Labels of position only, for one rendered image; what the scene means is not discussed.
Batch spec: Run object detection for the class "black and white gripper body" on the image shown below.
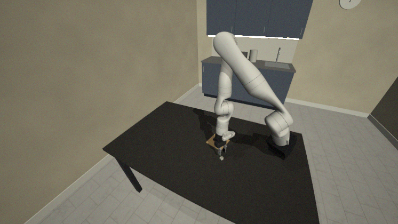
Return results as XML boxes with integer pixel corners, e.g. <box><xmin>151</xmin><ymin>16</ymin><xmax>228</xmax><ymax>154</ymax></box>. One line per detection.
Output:
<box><xmin>214</xmin><ymin>126</ymin><xmax>235</xmax><ymax>148</ymax></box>

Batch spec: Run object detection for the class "tan square mat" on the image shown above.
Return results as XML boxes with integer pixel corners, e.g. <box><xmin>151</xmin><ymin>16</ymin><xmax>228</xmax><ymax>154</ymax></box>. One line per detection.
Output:
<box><xmin>206</xmin><ymin>134</ymin><xmax>230</xmax><ymax>149</ymax></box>

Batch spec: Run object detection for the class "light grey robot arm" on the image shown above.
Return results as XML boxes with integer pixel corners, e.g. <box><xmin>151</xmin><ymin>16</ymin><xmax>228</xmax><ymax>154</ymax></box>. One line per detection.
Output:
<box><xmin>213</xmin><ymin>31</ymin><xmax>293</xmax><ymax>146</ymax></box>

